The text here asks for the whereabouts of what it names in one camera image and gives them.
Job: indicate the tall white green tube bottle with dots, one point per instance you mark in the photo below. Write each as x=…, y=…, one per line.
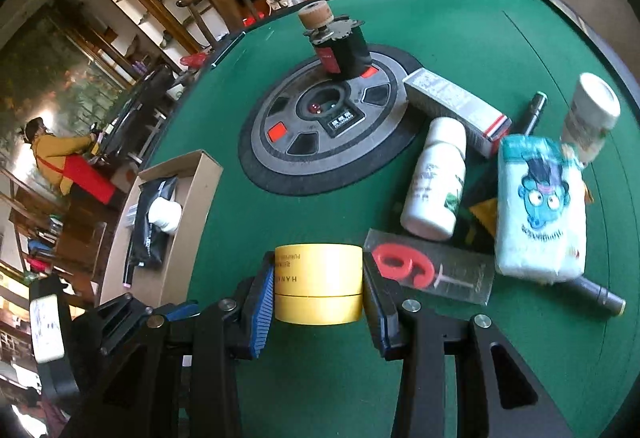
x=593, y=113

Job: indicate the white bottle green label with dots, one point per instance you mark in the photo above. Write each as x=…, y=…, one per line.
x=434, y=195

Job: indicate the cardboard box tray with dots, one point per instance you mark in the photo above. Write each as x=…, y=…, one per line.
x=198, y=177

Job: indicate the tissue pack blue cartoon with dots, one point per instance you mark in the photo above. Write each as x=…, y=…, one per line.
x=541, y=224

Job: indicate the wooden chair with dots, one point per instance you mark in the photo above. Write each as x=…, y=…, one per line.
x=230, y=12

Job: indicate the black marker yellow cap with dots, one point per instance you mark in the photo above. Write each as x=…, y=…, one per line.
x=597, y=294

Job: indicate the yellow tape roll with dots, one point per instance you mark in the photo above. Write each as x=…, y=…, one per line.
x=318, y=283

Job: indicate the black ink bottle cork stopper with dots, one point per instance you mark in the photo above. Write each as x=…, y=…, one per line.
x=338, y=41

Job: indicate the black foil pouch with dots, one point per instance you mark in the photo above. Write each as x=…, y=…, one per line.
x=148, y=242

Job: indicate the person yellow jacket red apron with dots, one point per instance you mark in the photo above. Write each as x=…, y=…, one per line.
x=61, y=161

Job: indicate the landscape wall painting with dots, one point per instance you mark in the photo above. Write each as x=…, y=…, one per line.
x=45, y=73

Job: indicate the yellow chips bag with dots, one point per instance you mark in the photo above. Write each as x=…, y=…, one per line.
x=486, y=212

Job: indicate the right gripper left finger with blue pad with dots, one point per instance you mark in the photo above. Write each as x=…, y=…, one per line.
x=195, y=383

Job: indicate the white bottle red label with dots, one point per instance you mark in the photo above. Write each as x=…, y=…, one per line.
x=165, y=215

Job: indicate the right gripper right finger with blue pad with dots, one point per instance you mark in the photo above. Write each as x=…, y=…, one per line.
x=498, y=395

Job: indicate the clear pack red number nine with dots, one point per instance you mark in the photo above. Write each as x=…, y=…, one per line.
x=432, y=267

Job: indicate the black marker green cap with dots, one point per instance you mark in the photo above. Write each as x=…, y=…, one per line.
x=526, y=123

